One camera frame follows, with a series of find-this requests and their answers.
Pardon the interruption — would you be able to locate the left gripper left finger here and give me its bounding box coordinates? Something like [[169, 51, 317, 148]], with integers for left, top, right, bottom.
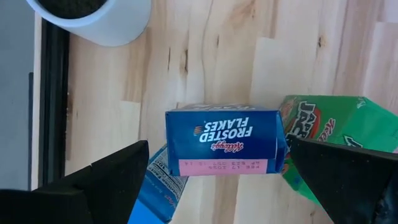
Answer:
[[0, 140, 150, 224]]

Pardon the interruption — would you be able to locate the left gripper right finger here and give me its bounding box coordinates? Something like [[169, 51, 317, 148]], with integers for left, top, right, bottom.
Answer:
[[289, 136, 398, 224]]

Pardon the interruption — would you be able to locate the Apple Jacks cereal box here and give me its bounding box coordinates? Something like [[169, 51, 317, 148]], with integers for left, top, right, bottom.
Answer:
[[279, 95, 398, 206]]

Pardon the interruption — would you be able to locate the Rice Krispies cereal box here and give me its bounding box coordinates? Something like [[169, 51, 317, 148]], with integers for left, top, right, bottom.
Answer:
[[127, 143, 189, 224]]

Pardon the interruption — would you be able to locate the Frosted Flakes cereal box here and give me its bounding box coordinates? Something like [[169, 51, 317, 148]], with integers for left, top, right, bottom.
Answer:
[[165, 104, 289, 177]]

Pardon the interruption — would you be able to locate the white plant pot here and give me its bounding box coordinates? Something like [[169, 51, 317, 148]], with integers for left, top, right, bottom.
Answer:
[[26, 0, 152, 47]]

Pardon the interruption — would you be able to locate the black table frame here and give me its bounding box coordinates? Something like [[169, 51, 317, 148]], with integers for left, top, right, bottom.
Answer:
[[40, 19, 70, 187]]

